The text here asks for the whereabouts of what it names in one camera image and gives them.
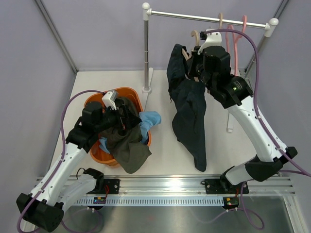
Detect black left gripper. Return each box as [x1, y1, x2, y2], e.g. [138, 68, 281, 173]
[95, 104, 141, 133]

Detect light blue shorts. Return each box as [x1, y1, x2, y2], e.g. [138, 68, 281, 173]
[99, 111, 161, 154]

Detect beige hanger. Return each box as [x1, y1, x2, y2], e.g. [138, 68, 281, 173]
[218, 12, 223, 29]
[181, 29, 201, 83]

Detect navy blue shorts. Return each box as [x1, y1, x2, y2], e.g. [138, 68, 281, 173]
[167, 44, 207, 172]

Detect olive green shorts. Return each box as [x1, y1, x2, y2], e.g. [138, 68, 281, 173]
[100, 97, 152, 174]

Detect pink plastic hanger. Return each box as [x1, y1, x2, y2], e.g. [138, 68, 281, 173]
[225, 15, 247, 76]

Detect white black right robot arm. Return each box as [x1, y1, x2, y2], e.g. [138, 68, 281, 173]
[187, 46, 298, 193]

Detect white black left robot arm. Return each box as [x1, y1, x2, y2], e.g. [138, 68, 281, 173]
[17, 101, 141, 232]

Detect orange plastic laundry basket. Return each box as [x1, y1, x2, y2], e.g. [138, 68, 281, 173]
[84, 87, 143, 166]

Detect metal clothes rack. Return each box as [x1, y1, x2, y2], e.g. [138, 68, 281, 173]
[141, 2, 279, 133]

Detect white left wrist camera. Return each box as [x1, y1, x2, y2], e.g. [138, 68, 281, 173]
[102, 90, 118, 110]

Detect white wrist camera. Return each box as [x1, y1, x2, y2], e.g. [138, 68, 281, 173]
[197, 29, 222, 55]
[102, 90, 118, 110]

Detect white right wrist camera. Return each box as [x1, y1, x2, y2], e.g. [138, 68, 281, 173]
[197, 29, 222, 55]

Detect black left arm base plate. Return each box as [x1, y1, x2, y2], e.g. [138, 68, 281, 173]
[90, 178, 120, 195]

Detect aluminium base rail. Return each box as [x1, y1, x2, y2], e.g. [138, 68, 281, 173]
[105, 175, 295, 197]

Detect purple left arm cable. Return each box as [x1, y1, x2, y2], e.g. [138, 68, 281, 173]
[16, 89, 107, 231]

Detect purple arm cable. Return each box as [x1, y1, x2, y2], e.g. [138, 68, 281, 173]
[16, 89, 107, 231]
[205, 28, 311, 177]

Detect white slotted cable duct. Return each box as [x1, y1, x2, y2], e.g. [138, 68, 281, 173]
[73, 196, 224, 206]

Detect purple floor cable left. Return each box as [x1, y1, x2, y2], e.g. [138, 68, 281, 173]
[60, 206, 105, 231]

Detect purple floor cable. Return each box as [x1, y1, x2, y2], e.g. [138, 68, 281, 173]
[194, 181, 264, 230]
[60, 206, 105, 231]

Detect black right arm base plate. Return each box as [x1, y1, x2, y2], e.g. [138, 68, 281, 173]
[201, 178, 249, 194]

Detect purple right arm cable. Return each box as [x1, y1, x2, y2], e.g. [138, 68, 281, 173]
[205, 28, 311, 177]

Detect purple floor cable right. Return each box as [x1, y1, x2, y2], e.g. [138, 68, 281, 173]
[194, 181, 264, 230]

